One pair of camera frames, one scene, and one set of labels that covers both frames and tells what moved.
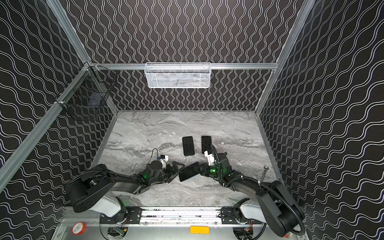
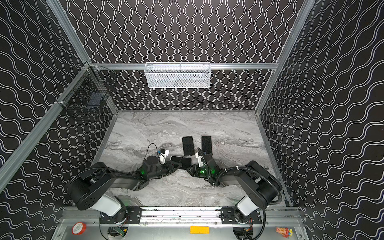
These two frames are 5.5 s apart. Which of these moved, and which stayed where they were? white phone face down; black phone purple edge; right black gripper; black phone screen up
Moved: black phone screen up
Stayed: black phone purple edge; white phone face down; right black gripper
